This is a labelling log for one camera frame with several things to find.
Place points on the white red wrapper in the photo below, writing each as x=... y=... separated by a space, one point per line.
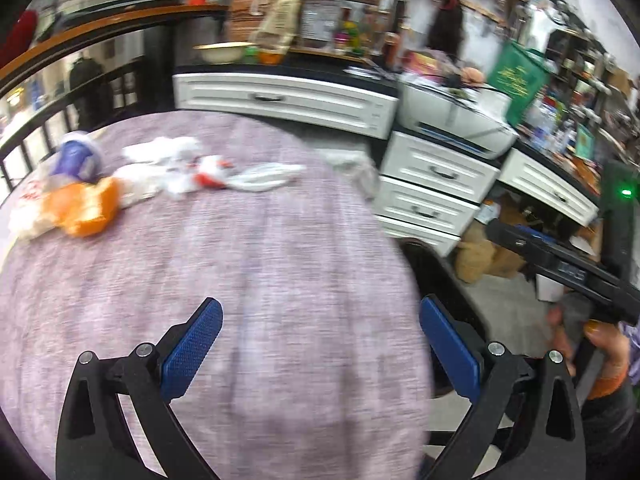
x=212 y=172

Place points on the green tote bag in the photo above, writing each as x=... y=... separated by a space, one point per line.
x=517 y=80

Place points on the wooden ledge shelf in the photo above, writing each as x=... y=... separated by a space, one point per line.
x=100 y=22

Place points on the black wooden railing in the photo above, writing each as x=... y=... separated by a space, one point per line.
x=40 y=125

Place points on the black hair bundle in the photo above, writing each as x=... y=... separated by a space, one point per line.
x=447 y=25

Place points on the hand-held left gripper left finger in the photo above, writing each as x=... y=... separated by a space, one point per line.
x=192 y=347

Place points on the white tissue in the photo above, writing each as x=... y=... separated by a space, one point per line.
x=160 y=150
x=265 y=177
x=142 y=185

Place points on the purple woven tablecloth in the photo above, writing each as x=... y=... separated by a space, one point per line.
x=250 y=285

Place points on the cardboard box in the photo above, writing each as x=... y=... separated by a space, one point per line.
x=485 y=260

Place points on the cream enamel bowl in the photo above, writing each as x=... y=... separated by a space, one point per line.
x=222 y=52

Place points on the person's right forearm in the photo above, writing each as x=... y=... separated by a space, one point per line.
x=612 y=430

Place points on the white drawer vanity cabinet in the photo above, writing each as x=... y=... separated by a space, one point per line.
x=280 y=97

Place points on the white blue paper cup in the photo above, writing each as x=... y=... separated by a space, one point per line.
x=80 y=157

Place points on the white red-print plastic bag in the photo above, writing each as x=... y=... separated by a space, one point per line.
x=27 y=207

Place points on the person's right hand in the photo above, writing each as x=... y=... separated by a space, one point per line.
x=607 y=355

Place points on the black backpack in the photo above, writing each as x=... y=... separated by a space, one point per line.
x=90 y=87

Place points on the white frilled cloth cover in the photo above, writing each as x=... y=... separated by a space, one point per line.
x=355 y=172

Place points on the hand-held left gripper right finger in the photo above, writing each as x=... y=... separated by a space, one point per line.
x=450 y=345

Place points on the red vase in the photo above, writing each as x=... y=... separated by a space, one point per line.
x=20 y=35

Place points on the white printer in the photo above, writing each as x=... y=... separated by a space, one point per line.
x=450 y=120

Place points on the brown paper snack bag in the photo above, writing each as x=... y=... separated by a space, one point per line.
x=277 y=25

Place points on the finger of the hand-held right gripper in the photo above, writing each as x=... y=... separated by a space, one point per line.
x=510 y=237

